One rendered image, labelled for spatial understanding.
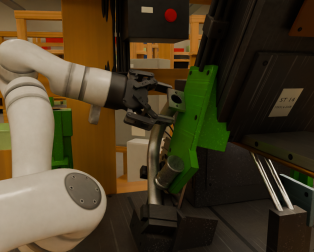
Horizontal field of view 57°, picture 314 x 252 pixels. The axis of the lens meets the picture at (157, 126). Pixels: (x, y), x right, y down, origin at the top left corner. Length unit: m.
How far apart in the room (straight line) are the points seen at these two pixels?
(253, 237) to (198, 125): 0.29
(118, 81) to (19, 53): 0.18
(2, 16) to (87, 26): 10.53
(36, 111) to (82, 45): 0.43
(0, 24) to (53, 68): 10.81
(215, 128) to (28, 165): 0.35
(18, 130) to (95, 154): 0.46
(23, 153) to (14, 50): 0.20
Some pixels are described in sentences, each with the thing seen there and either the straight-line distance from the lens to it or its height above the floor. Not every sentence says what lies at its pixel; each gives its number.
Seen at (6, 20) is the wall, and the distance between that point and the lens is 11.33.
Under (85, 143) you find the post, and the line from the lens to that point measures 0.90.
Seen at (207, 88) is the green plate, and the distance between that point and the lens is 0.56.
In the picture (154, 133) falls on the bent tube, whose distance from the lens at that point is 0.69.
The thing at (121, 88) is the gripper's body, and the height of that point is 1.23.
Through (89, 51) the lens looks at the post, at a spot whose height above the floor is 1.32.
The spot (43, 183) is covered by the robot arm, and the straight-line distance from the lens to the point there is 0.35.
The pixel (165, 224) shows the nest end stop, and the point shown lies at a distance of 0.60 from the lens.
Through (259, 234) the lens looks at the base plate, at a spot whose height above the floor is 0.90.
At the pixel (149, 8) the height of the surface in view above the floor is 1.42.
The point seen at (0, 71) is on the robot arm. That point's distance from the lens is 0.61.
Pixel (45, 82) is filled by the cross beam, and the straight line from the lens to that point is 0.97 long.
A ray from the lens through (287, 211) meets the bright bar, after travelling 0.60.
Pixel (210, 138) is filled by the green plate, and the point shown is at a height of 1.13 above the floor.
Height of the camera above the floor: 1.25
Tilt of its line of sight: 10 degrees down
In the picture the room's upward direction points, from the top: straight up
